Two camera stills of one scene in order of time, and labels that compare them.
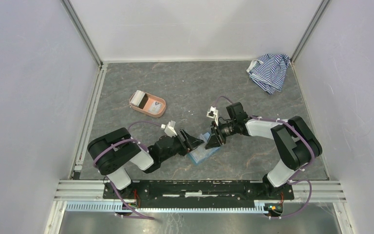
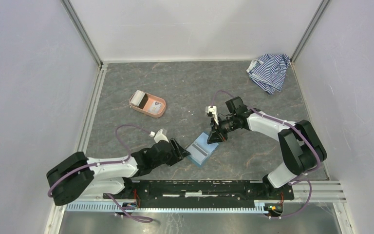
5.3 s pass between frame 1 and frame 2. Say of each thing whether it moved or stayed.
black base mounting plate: stayed
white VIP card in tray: stayed
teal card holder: stayed
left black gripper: moved
